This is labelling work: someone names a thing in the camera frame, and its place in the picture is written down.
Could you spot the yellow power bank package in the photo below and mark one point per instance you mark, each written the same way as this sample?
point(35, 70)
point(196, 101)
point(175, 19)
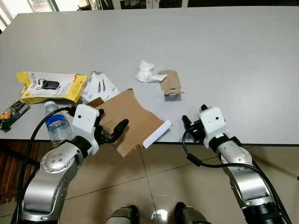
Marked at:
point(51, 86)

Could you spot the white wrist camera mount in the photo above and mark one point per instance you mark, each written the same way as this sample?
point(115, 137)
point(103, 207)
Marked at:
point(85, 120)
point(213, 121)

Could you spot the dark green snack packet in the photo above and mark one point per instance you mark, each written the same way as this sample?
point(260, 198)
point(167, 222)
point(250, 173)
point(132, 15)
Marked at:
point(13, 114)

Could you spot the large brown cardboard sheet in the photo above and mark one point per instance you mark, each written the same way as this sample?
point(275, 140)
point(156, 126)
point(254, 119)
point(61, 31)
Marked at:
point(135, 119)

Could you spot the crumpled white tissue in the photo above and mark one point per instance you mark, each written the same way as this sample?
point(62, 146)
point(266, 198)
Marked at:
point(147, 72)

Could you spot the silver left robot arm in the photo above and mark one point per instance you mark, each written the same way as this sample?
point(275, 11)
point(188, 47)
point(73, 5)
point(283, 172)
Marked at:
point(53, 172)

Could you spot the reddish brown wooden furniture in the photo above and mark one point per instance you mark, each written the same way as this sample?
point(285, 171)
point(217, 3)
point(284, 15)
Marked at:
point(14, 168)

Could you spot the clear bottle with blue label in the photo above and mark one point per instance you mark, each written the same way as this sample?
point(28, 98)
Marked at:
point(57, 126)

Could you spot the small brown cardboard piece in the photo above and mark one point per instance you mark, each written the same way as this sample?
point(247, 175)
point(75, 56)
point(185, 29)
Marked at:
point(170, 82)

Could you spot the robot right leg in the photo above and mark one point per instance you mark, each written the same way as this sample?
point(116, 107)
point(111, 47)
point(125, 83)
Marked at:
point(191, 214)

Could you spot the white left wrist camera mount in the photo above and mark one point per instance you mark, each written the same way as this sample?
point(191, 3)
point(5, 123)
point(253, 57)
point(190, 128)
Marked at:
point(85, 120)

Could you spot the robot leg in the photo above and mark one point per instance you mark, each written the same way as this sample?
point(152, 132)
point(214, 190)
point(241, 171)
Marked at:
point(191, 214)
point(124, 215)

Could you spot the robot left leg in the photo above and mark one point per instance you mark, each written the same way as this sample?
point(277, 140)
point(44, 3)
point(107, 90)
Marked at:
point(124, 215)

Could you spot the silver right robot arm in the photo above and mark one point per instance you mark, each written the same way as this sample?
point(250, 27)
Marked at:
point(245, 177)

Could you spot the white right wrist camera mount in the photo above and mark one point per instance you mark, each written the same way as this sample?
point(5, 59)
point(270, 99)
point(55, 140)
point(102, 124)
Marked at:
point(213, 121)

